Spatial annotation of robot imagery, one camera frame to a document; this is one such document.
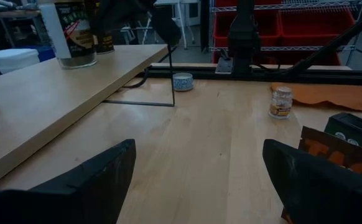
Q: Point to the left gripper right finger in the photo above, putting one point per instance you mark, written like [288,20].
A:
[324,199]

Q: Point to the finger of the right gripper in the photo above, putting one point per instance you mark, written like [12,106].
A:
[168,28]
[101,18]

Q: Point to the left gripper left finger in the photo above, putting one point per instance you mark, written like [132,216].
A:
[75,202]

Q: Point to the yellow-lid spice jar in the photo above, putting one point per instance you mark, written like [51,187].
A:
[104,43]

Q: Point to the black-label jar tan lid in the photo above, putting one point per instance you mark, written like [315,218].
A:
[75,34]

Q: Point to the brown orange spice pouch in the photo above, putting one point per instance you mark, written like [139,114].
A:
[339,152]

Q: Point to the small black box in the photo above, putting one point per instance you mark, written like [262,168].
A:
[355,130]

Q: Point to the tiny glass spice jar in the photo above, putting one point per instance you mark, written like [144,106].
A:
[280,104]

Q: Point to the white table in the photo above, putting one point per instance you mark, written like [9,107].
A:
[181,18]

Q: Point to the small patterned round tin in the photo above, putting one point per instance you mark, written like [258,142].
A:
[183,82]

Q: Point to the grey mounting plate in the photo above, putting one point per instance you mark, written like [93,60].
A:
[224,66]

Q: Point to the white bucket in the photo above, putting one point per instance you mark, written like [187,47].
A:
[13,60]

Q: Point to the orange folded cloth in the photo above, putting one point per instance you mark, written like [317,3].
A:
[339,96]

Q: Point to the wooden shelf black metal frame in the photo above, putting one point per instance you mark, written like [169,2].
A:
[59,93]

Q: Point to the black metal table frame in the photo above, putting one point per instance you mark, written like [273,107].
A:
[324,76]

